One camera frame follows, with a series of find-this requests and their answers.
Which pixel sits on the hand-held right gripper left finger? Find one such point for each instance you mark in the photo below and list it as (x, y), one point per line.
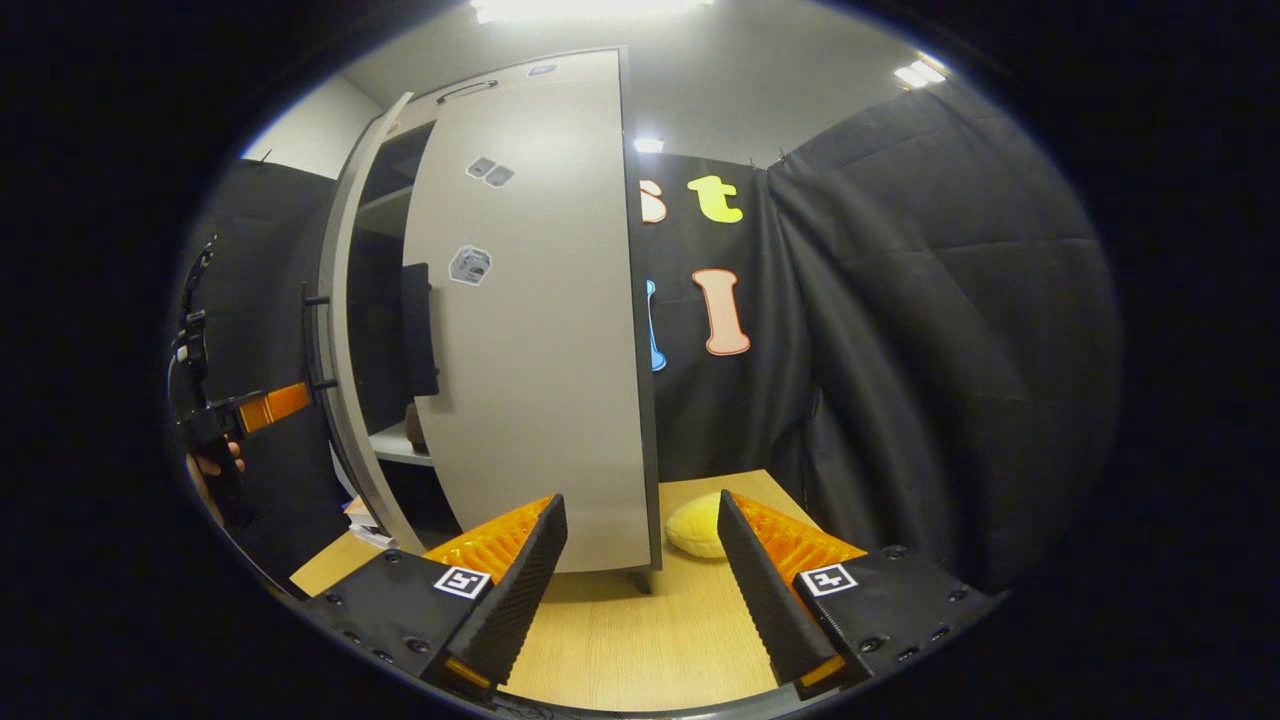
(520, 585)

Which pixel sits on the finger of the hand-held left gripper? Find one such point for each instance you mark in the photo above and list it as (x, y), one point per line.
(275, 402)

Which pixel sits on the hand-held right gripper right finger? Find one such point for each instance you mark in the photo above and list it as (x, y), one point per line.
(765, 590)

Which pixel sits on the grey cabinet door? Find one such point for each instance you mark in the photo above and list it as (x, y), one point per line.
(345, 430)
(540, 350)

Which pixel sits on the grey shoe cabinet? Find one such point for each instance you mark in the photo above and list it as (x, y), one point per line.
(395, 445)

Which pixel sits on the brown fuzzy shoe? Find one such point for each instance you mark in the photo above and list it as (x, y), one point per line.
(415, 428)

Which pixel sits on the yellow plush toy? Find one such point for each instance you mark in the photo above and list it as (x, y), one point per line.
(695, 528)

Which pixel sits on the black backdrop cloth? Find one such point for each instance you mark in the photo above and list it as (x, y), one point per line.
(270, 270)
(950, 350)

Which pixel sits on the small ceiling light panel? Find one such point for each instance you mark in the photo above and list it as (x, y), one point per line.
(648, 145)
(920, 74)

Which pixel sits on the large ceiling light panel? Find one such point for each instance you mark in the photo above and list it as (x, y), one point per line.
(590, 8)

